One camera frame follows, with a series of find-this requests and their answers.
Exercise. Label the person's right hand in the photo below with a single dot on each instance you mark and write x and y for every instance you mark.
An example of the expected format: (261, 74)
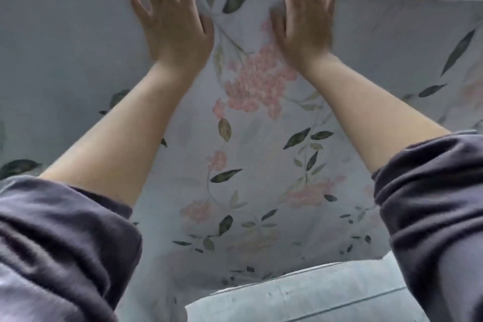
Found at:
(307, 27)

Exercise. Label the person's left hand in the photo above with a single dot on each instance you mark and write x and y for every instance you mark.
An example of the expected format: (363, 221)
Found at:
(173, 35)

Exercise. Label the floral light blue bedsheet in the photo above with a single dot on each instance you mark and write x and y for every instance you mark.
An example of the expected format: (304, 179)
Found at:
(264, 144)

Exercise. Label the person's left forearm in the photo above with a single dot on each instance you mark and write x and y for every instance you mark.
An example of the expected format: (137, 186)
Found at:
(124, 137)

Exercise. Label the person's right forearm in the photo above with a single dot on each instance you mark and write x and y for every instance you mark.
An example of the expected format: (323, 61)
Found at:
(369, 114)

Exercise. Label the person's dark right sleeve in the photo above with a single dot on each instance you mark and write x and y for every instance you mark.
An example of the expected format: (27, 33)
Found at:
(437, 220)

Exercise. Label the person's dark sleeve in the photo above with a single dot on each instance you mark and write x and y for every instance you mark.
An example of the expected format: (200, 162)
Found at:
(437, 220)
(56, 250)

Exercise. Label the person's dark left sleeve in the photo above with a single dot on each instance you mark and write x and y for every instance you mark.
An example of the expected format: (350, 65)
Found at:
(56, 250)

